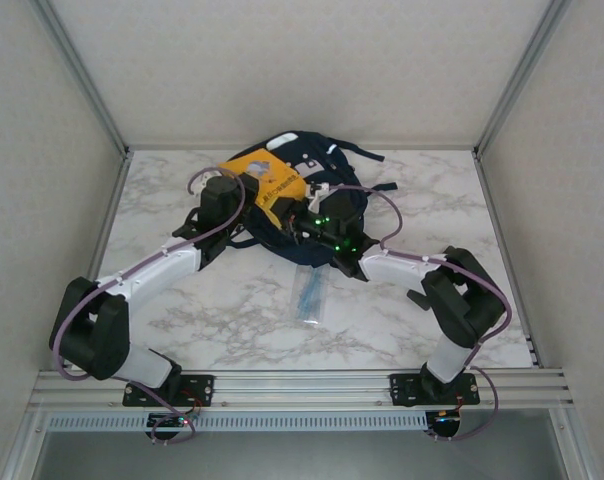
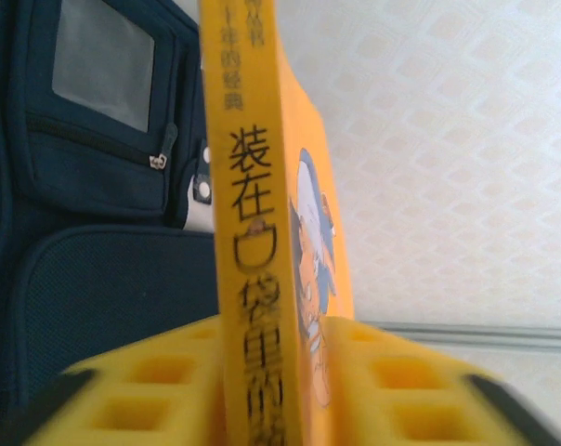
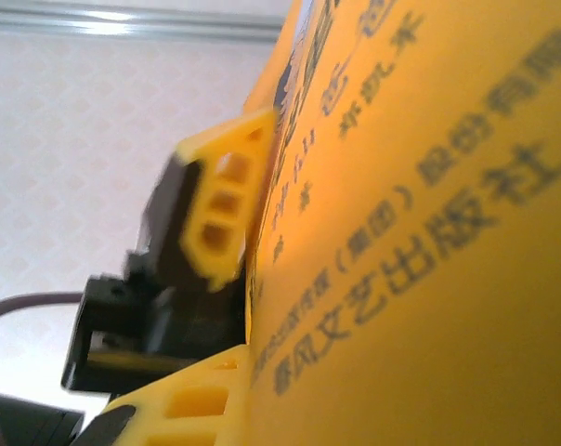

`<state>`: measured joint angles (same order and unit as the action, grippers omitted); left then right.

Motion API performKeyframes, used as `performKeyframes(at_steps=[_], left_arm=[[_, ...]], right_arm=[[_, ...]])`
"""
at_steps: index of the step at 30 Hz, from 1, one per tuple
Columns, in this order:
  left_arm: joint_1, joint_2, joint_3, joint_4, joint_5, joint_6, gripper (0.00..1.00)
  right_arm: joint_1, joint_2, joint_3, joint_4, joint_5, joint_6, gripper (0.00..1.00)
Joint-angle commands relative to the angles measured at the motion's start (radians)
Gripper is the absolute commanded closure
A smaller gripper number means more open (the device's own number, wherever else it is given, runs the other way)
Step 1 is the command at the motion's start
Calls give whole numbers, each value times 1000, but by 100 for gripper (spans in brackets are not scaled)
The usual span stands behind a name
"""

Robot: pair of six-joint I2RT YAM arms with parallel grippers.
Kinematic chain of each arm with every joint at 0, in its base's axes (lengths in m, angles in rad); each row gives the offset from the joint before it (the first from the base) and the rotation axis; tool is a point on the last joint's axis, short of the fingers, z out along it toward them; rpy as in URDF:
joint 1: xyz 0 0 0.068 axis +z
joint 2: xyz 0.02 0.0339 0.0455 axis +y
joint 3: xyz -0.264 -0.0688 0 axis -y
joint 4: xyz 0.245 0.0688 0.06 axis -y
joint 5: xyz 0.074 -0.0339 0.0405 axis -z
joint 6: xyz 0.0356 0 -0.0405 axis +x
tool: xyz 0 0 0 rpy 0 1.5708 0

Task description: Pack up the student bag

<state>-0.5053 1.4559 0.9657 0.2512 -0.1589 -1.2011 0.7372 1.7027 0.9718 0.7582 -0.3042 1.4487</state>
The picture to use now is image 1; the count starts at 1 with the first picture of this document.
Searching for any aluminium frame post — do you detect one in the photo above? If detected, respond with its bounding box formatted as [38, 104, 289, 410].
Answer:
[29, 0, 133, 159]
[473, 0, 574, 159]

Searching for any yellow illustrated book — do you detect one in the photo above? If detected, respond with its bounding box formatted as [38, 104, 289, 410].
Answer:
[216, 148, 309, 234]

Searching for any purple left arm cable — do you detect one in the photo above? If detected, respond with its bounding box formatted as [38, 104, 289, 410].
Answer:
[49, 167, 246, 446]

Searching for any aluminium table side rail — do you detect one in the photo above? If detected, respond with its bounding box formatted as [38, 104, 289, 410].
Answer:
[473, 149, 541, 371]
[61, 149, 134, 371]

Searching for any navy blue backpack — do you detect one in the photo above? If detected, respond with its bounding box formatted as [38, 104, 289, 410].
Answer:
[226, 130, 398, 266]

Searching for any black controller board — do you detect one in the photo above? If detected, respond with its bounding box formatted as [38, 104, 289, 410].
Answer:
[146, 412, 193, 445]
[424, 409, 463, 444]

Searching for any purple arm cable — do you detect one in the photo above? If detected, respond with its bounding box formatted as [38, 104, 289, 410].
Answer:
[49, 167, 246, 446]
[329, 183, 514, 444]

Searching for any grey slotted cable duct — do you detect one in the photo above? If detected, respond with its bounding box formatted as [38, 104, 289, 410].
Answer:
[46, 412, 428, 432]

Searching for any clear pouch with blue pens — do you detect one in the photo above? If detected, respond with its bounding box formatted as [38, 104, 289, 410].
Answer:
[290, 264, 331, 326]

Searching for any aluminium mounting rail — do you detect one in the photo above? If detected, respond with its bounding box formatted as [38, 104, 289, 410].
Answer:
[29, 368, 576, 412]

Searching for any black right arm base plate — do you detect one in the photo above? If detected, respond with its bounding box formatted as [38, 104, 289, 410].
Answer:
[390, 372, 482, 406]

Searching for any aluminium lower frame bar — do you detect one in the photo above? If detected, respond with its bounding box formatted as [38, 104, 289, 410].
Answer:
[0, 407, 51, 480]
[550, 407, 603, 480]

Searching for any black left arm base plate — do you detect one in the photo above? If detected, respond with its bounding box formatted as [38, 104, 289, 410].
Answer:
[122, 373, 217, 407]

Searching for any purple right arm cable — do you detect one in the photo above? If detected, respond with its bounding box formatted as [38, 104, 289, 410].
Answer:
[329, 183, 514, 444]

